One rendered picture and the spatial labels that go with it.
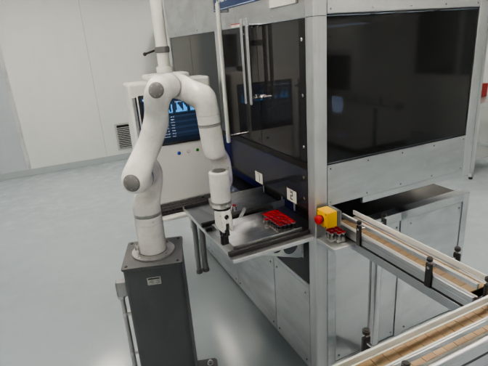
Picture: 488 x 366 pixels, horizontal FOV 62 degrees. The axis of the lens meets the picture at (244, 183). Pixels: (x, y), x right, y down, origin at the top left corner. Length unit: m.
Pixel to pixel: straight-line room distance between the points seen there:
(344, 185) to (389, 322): 0.91
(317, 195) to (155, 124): 0.74
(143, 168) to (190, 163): 0.94
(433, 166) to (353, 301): 0.78
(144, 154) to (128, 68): 5.41
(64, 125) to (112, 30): 1.64
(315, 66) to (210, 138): 0.49
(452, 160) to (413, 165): 0.27
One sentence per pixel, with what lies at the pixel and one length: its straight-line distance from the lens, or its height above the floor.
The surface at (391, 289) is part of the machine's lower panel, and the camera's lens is 2.36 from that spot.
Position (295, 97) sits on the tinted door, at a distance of 1.82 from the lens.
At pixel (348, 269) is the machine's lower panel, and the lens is 2.08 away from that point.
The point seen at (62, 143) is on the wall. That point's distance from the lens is 7.06.
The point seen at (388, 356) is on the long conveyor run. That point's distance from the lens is 1.21.
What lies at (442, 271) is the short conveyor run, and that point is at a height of 0.93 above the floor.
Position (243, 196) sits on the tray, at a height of 0.88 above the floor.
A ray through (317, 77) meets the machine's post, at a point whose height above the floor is 1.58.
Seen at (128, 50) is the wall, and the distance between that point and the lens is 7.05.
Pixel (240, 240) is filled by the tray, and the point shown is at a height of 0.88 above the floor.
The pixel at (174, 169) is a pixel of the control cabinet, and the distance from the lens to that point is 2.56.
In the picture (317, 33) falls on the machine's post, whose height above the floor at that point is 1.74.
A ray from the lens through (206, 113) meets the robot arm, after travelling 1.58.
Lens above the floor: 1.72
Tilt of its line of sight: 19 degrees down
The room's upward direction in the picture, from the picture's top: 4 degrees counter-clockwise
